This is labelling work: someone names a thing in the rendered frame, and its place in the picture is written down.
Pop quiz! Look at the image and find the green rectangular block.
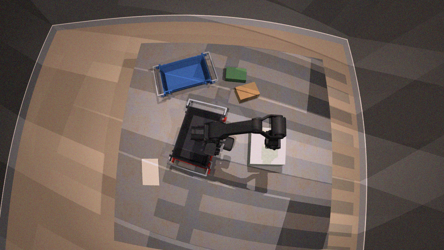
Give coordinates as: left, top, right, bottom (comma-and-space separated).
225, 67, 247, 83

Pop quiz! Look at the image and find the tan rectangular block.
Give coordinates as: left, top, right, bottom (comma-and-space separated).
234, 82, 260, 104

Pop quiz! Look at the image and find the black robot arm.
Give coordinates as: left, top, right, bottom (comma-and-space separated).
190, 114, 287, 156

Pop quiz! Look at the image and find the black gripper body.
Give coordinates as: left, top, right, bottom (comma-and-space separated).
217, 137, 234, 151

